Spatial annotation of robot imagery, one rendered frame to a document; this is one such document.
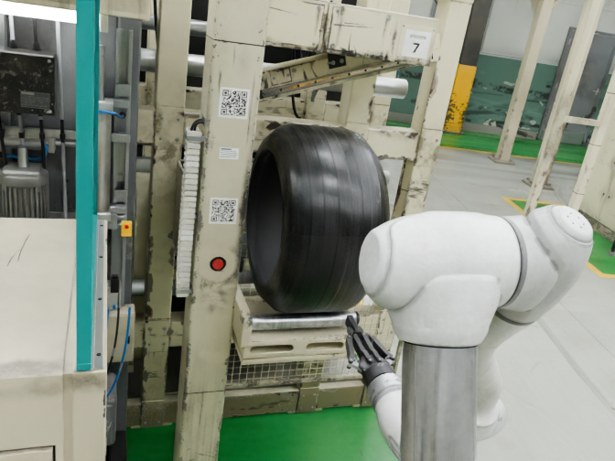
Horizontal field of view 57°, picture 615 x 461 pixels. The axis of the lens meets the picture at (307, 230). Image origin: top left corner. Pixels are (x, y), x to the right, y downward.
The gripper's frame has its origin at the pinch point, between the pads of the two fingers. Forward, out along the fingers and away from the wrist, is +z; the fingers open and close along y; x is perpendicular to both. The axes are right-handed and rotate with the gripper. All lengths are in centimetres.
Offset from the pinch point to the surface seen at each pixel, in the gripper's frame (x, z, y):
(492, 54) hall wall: 70, 810, -605
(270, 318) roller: 11.1, 18.2, 16.4
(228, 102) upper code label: -47, 33, 33
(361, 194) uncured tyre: -30.8, 16.5, -0.9
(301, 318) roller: 11.3, 17.9, 7.0
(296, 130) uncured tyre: -39, 38, 12
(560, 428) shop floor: 107, 39, -155
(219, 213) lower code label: -17.1, 28.9, 32.7
